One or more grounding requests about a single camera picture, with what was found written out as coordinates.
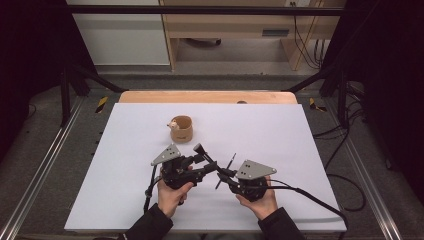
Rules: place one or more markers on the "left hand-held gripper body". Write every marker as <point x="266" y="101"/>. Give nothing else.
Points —
<point x="175" y="175"/>

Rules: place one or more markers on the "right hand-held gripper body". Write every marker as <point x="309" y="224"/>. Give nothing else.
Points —
<point x="251" y="186"/>

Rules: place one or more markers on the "thin black brush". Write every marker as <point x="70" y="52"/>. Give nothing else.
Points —
<point x="232" y="160"/>

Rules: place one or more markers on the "brown cup with animal figure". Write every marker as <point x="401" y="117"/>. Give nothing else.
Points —
<point x="182" y="133"/>

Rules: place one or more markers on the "person's right hand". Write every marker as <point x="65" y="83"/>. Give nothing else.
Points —
<point x="263" y="208"/>

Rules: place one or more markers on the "person's left hand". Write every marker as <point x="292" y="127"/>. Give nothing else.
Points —
<point x="170" y="200"/>

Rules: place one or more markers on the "white table sheet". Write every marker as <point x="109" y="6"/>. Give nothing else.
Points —
<point x="233" y="126"/>

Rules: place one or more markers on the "black metal stand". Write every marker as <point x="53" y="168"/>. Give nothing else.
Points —
<point x="341" y="100"/>
<point x="65" y="100"/>

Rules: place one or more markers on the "light wooden desk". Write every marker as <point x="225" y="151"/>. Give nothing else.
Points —
<point x="226" y="25"/>

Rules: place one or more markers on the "white cabinet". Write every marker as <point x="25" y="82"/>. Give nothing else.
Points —
<point x="123" y="40"/>

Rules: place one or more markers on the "grey desk label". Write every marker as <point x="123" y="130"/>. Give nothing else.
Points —
<point x="275" y="33"/>

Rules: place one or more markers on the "dark curtain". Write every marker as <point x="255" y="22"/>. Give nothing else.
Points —
<point x="30" y="66"/>
<point x="393" y="83"/>

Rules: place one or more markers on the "aluminium floor rail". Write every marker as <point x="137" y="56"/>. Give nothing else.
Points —
<point x="40" y="166"/>
<point x="370" y="186"/>

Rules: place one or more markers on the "black horizontal frame bar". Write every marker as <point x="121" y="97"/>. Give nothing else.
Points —
<point x="200" y="10"/>

